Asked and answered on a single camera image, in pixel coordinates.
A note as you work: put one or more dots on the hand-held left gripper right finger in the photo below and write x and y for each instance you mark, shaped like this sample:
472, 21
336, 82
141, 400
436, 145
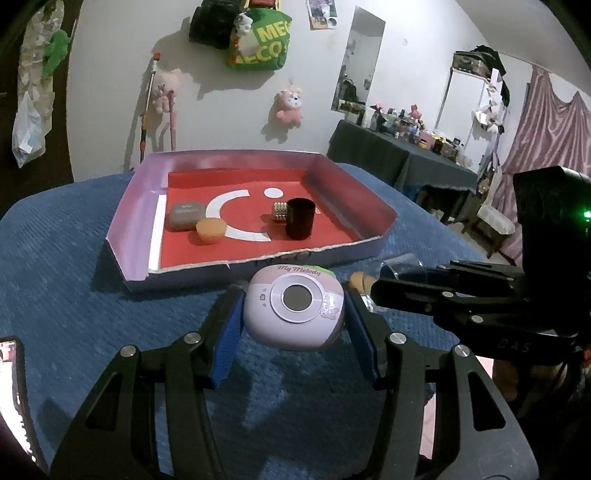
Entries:
364, 337

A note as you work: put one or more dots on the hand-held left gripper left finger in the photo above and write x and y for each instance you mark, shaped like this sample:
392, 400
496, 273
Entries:
228, 341

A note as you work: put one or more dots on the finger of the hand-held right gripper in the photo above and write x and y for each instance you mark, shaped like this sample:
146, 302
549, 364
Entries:
489, 274
415, 295

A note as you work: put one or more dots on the clear plastic cup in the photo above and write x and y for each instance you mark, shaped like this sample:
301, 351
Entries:
401, 264

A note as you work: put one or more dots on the green squishy toy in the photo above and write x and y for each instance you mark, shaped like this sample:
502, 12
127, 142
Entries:
323, 269

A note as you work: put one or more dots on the lilac cardboard box red inside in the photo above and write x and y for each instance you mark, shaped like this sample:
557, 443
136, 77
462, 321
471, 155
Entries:
351, 184

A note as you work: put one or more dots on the grey oval case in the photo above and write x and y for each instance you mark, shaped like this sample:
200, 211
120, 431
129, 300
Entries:
184, 217

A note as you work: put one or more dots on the black cup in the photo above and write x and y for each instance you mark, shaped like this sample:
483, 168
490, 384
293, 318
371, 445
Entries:
300, 221

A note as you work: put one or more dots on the gold studded cup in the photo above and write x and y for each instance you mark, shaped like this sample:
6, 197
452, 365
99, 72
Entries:
278, 213

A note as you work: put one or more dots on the person's right hand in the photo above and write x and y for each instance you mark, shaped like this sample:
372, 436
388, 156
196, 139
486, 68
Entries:
507, 376

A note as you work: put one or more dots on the pink curtain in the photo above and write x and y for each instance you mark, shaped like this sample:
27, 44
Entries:
549, 134

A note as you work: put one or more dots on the table with dark green cloth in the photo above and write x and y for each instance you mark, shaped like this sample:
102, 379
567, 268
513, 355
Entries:
369, 147

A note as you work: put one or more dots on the row of figurines and bottles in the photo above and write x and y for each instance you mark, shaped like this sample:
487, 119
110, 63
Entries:
415, 131

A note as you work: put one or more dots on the white metal rack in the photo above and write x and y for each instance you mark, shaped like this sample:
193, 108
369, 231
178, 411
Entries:
482, 106

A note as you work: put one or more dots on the black clothes pile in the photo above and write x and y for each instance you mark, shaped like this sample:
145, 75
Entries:
489, 57

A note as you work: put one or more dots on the pink plastic stick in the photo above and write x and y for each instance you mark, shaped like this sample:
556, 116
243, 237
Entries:
173, 127

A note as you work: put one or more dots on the pink plush toy with face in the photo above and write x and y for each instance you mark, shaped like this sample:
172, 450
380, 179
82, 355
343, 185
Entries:
288, 108

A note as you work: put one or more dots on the white stick with orange grip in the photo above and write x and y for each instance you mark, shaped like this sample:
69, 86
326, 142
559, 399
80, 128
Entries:
147, 115

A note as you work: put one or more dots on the pale pink plush toy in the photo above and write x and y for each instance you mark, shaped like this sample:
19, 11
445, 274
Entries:
164, 90

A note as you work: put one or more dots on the dark brown door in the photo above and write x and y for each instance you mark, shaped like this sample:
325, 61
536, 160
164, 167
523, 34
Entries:
60, 120

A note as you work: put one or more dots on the white plastic bag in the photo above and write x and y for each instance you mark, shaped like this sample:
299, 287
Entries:
30, 134

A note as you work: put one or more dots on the green printed bag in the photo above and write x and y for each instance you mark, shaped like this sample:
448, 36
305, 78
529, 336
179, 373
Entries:
268, 44

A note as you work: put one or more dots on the small white plush toy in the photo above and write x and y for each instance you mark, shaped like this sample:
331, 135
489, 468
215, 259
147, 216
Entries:
244, 32

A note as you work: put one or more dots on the black bag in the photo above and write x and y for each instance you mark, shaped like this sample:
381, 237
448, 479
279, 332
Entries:
210, 23

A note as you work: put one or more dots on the green plush toy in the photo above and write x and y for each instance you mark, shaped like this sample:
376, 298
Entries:
55, 50

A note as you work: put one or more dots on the crumpled grey hanging wrap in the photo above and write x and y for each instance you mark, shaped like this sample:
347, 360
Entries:
34, 37

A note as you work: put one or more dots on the wall mirror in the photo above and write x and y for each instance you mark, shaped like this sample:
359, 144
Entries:
362, 55

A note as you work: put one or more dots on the wall poster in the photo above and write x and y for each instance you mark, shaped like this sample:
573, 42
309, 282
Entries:
322, 14

